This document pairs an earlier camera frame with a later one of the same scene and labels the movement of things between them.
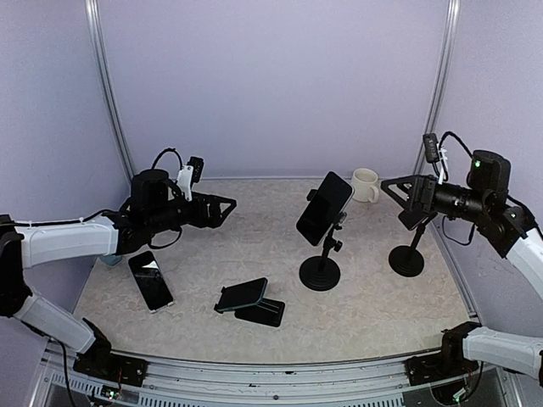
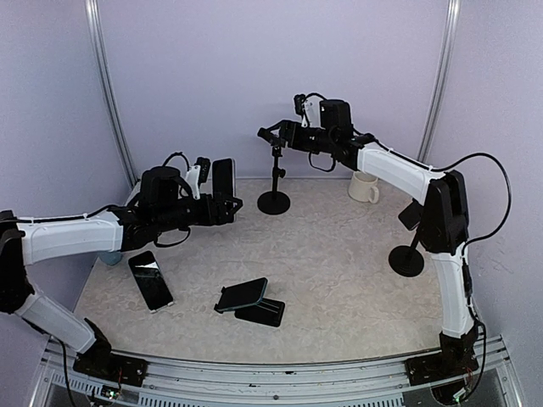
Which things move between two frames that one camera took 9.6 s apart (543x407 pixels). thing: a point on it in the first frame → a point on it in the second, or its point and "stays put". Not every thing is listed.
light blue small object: x=110 y=259 stays put
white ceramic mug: x=364 y=185 stays put
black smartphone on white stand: x=150 y=281 stays put
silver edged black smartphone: x=323 y=209 → x=224 y=178
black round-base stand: x=408 y=261 stays put
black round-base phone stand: x=322 y=273 → x=275 y=202
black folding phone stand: x=268 y=311 stays put
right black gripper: x=422 y=191 → x=287 y=125
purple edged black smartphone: x=411 y=219 stays put
